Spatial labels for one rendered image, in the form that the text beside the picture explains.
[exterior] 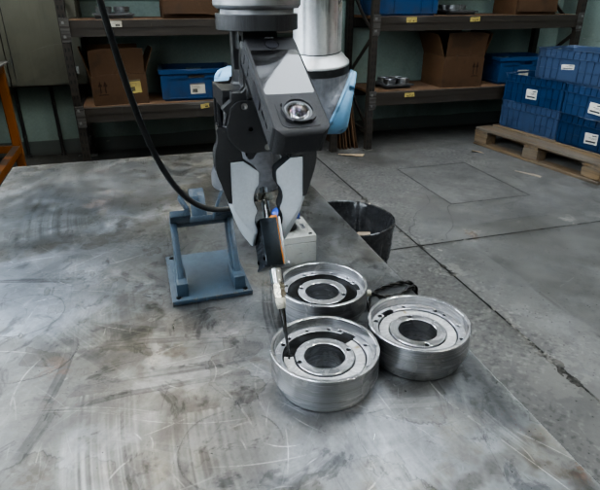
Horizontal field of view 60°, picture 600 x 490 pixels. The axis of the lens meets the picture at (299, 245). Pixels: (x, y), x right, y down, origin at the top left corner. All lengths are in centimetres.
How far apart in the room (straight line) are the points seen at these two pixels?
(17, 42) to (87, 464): 393
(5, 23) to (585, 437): 400
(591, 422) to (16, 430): 160
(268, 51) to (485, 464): 38
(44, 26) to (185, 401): 386
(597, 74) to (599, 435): 290
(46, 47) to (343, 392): 394
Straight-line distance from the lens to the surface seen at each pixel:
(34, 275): 80
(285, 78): 43
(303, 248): 73
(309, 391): 48
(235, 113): 47
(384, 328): 56
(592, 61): 426
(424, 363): 53
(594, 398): 195
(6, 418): 56
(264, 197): 52
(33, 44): 427
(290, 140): 39
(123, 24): 386
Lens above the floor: 115
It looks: 26 degrees down
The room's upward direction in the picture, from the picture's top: straight up
